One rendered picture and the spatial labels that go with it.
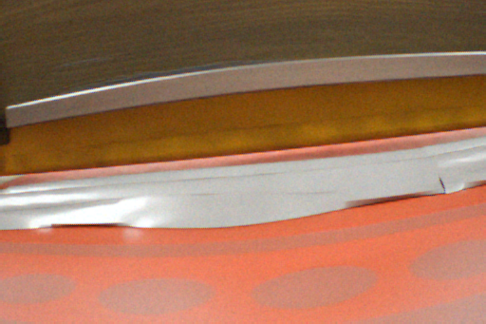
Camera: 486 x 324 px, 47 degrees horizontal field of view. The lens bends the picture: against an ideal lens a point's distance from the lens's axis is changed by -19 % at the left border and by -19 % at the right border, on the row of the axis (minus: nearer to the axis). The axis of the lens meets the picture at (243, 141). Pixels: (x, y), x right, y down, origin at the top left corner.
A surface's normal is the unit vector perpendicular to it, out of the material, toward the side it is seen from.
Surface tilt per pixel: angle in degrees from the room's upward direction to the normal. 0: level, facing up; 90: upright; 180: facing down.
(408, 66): 90
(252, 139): 90
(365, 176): 33
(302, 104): 90
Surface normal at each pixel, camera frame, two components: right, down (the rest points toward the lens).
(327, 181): -0.24, -0.76
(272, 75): -0.12, 0.11
